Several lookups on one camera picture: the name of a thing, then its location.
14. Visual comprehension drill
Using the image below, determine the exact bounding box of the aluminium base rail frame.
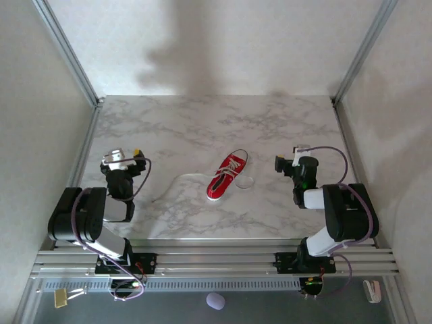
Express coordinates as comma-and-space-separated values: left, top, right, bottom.
29, 238, 401, 279

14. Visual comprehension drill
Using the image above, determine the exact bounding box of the brass binder clip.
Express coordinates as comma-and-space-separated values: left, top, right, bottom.
53, 288, 87, 308

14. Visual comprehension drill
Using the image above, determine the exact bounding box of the aluminium table side rail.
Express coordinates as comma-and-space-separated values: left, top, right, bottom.
69, 103, 104, 190
332, 101, 382, 247

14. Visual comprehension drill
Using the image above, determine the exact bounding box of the red canvas sneaker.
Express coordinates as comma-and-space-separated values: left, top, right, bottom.
205, 148, 249, 203

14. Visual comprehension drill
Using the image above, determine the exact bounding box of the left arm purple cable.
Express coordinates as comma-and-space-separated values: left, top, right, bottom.
70, 157, 153, 301

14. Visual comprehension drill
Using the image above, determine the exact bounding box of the white pink clip device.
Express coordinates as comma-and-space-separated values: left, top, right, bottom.
362, 279, 383, 304

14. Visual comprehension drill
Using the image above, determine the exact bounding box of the aluminium frame post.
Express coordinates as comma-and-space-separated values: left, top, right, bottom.
32, 0, 104, 107
332, 0, 401, 105

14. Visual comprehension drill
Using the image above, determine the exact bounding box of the black controller board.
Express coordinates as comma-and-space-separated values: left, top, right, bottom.
109, 278, 148, 301
298, 276, 325, 298

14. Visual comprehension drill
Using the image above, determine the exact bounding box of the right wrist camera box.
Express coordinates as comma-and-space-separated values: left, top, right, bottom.
292, 144, 312, 167

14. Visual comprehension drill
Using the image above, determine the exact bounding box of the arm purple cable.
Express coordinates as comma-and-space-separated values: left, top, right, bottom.
70, 157, 153, 301
296, 145, 381, 301

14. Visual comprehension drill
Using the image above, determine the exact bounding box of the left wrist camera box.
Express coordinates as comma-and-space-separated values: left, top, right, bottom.
103, 148, 136, 171

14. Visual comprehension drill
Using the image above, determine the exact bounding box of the slotted grey cable duct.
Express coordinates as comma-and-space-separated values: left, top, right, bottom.
40, 278, 303, 293

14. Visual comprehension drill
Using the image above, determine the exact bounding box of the lavender oval object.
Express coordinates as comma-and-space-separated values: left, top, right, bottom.
205, 292, 225, 311

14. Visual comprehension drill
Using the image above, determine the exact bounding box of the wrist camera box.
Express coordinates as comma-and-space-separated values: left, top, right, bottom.
292, 144, 312, 167
103, 148, 136, 171

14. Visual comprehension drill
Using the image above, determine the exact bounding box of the white shoelace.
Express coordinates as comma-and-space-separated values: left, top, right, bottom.
151, 148, 254, 203

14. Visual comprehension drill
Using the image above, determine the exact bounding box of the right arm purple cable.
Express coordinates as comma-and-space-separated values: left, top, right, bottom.
296, 145, 381, 301

